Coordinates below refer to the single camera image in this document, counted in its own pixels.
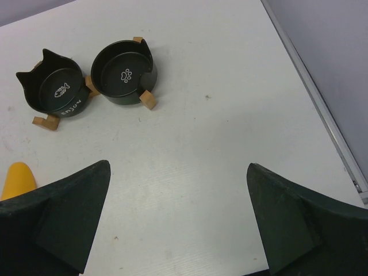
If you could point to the black fish cat bowl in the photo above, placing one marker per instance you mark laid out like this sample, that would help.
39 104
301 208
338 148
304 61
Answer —
55 86

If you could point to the aluminium table edge rail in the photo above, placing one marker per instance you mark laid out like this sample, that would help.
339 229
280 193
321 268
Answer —
327 43

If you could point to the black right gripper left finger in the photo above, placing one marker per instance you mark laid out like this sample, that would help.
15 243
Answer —
50 230

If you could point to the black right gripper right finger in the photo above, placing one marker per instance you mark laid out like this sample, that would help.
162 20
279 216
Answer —
304 232

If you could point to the yellow plastic scoop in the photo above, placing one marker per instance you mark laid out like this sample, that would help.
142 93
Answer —
19 180

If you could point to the black paw cat bowl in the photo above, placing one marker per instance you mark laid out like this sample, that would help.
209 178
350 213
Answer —
124 70

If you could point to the wooden bowl stand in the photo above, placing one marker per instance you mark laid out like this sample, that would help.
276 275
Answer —
52 122

